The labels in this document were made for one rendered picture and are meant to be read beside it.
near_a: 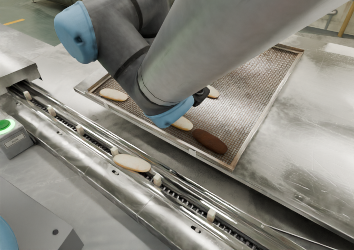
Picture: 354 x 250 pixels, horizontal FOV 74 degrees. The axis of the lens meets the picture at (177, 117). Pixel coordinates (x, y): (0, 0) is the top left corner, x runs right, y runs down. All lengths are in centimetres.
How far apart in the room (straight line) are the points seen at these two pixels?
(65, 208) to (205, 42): 52
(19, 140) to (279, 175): 65
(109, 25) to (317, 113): 54
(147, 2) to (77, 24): 11
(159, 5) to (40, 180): 50
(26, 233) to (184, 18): 40
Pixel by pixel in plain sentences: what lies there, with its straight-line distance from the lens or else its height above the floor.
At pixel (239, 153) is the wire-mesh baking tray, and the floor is 90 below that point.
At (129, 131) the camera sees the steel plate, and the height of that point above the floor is 82.
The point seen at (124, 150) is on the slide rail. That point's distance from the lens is 63.
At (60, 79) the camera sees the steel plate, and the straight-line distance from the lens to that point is 104.
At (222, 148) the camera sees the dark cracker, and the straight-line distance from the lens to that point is 56.
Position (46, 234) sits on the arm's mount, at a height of 92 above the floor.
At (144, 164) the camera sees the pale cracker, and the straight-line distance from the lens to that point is 58.
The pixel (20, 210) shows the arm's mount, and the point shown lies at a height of 96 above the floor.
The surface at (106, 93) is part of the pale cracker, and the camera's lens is 74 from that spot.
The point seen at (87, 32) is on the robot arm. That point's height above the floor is 120.
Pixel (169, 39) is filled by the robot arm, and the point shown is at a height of 124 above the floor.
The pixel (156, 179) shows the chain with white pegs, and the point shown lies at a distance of 54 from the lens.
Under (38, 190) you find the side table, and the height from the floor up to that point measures 82.
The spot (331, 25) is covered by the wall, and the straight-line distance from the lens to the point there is 410.
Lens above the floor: 132
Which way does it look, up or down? 41 degrees down
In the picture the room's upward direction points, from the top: straight up
